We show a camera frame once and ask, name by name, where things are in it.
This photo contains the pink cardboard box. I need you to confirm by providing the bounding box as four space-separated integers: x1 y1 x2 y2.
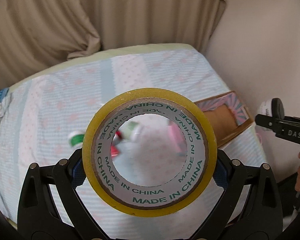
195 91 253 147

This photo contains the beige curtain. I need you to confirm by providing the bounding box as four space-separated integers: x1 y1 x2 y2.
0 0 226 89

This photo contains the white jar black lid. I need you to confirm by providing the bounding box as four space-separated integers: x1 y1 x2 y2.
257 98 285 119

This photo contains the yellow packing tape roll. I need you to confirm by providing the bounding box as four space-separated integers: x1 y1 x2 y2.
82 88 217 218

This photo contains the green white jar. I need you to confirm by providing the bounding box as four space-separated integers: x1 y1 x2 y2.
68 130 85 148

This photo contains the small red white bottle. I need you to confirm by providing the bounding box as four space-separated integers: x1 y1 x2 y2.
110 131 123 158

